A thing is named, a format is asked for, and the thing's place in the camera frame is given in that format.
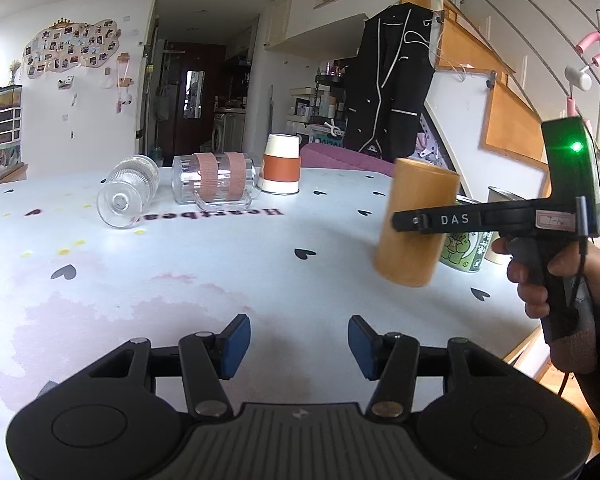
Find bamboo wooden cup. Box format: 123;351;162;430
374;158;460;287

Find white orange paper cup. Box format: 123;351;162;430
258;133;301;196

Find clear ribbed glass cup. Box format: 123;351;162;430
96;155;160;229

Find right hand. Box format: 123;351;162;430
490;236;600;319

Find green cartoon mug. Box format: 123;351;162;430
439;231;493;273

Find purple cushion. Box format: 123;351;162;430
300;143;393;177

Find black storage shelf rack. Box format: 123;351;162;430
285;58;354;146

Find black jacket white trim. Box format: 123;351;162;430
343;3;436;162

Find pink hook hanger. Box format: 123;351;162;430
564;30;600;117

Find clear mug pink bands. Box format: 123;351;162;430
172;152;257;212

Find drawer cabinet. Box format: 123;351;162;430
0;84;22;145

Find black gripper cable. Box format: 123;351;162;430
557;196;592;401

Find photo collage wall board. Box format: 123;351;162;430
22;18;121;79

